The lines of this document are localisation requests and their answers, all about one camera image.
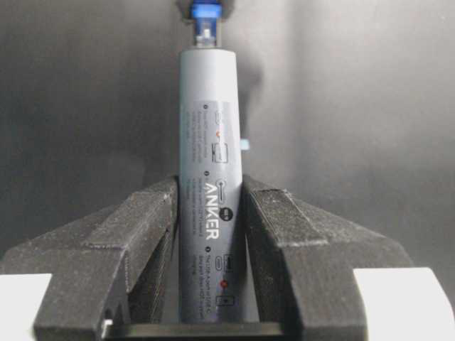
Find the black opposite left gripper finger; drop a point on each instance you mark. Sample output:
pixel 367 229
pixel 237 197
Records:
pixel 184 6
pixel 228 7

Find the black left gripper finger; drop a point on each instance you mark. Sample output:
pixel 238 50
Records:
pixel 107 267
pixel 303 259

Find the blue LAN cable plug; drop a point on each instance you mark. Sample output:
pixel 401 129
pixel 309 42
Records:
pixel 206 16

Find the grey Anker USB hub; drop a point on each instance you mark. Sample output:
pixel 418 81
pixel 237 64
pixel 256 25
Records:
pixel 212 263

